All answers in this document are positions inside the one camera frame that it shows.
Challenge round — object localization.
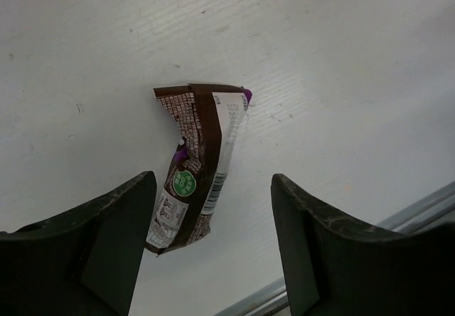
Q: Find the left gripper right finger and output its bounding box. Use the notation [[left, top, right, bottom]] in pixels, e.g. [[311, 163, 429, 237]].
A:
[[269, 172, 455, 316]]

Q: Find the brown chocolate bar wrapper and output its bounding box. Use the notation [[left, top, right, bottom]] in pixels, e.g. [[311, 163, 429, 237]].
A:
[[145, 84, 252, 256]]

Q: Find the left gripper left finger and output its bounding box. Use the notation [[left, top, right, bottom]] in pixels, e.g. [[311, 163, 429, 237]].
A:
[[1, 171, 156, 315]]

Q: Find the aluminium table frame rail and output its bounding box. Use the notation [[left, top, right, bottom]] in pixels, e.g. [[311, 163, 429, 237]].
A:
[[213, 180, 455, 316]]

